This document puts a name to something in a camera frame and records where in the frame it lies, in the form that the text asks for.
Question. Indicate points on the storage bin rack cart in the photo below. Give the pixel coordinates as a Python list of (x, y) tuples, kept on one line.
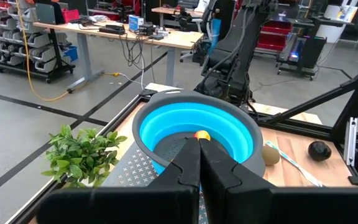
[(20, 40)]

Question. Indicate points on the black avocado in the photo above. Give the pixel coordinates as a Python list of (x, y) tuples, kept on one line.
[(319, 151)]

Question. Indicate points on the blue grey collapsible colander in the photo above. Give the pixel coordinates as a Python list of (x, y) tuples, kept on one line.
[(197, 118)]

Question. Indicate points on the blue white box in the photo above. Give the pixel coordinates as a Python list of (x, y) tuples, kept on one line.
[(135, 23)]

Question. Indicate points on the grey perforated metal shelf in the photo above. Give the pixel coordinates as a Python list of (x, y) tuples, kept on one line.
[(129, 168)]

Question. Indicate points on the black computer on cart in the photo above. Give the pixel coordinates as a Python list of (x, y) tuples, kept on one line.
[(312, 51)]

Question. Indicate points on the small orange toy fruit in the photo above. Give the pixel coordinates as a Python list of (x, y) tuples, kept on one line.
[(202, 135)]

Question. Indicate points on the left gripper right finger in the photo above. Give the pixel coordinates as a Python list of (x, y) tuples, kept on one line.
[(291, 208)]

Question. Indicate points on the red tool cabinet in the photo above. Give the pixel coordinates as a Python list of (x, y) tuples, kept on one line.
[(273, 37)]

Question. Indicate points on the grey-legged wooden desk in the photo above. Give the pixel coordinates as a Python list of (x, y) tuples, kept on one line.
[(172, 39)]

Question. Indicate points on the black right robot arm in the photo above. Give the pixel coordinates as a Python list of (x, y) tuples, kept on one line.
[(238, 62)]

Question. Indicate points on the red plastic box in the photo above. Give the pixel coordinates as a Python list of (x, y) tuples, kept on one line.
[(70, 15)]

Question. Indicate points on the small green potted plant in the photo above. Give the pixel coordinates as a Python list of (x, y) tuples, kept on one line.
[(82, 155)]

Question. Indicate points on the black aluminium table frame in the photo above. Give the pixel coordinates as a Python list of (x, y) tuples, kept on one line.
[(353, 102)]

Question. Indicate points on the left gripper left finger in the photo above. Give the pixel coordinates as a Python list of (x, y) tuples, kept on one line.
[(120, 205)]

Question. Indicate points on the black desktop device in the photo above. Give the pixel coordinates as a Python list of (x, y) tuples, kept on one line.
[(112, 29)]

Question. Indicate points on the brown green kiwi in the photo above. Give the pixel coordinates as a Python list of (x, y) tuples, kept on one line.
[(270, 155)]

